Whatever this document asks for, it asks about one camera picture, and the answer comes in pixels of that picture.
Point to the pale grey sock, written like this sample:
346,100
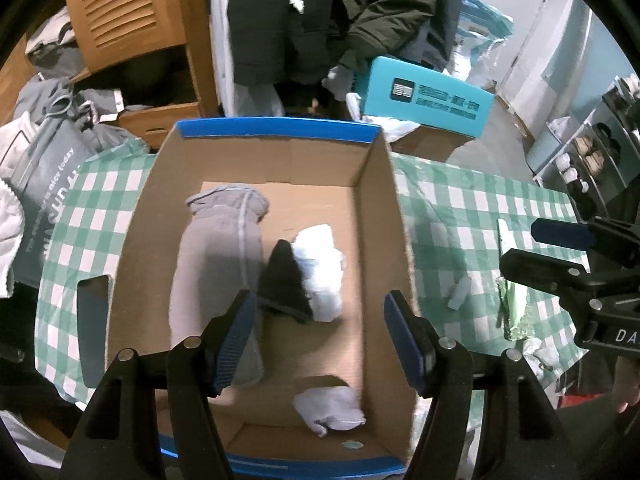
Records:
330,407

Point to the navy hanging coat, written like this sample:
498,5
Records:
445,35

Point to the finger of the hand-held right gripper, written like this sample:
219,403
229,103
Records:
557,232
535,265

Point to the grey pants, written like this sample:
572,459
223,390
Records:
215,260

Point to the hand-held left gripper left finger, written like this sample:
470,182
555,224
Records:
235,345

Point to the light green plastic bag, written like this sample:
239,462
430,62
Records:
504,240

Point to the white towel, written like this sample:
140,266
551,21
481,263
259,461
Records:
10,220

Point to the white hanging shirt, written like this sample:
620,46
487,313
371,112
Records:
220,35

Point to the brown cardboard box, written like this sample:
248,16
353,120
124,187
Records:
425,142

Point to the white cloth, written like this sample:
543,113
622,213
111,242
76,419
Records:
320,270

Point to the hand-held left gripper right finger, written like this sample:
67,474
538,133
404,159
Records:
405,345

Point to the small white tissue piece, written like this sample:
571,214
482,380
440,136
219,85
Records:
459,294

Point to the grey shoe rack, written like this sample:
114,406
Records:
615,130

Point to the grey white folded clothes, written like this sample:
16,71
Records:
55,45

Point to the group of assorted shoes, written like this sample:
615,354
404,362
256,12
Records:
595,155

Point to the white plastic bag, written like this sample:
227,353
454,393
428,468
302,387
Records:
390,127

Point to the person's right hand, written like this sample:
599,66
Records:
627,385

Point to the small white bin bag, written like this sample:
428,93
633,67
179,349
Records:
557,125

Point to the black hanging jacket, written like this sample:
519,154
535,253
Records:
270,20

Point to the teal shoe box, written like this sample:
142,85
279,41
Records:
425,95

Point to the blue white plastic sack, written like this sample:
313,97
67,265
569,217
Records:
480,25

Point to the blue-rimmed cardboard box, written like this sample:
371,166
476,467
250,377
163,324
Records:
370,240

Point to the grey printed tote bag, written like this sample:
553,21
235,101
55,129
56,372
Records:
45,185

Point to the wooden louvered wardrobe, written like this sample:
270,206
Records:
125,10

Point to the light blue trash bin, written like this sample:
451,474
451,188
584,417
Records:
540,152

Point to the black smartphone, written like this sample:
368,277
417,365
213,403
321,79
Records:
92,330

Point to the grey clothes pile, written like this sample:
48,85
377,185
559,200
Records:
100,135

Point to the green checkered tablecloth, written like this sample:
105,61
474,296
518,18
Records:
450,200

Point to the olive green hanging jacket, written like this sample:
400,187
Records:
390,10

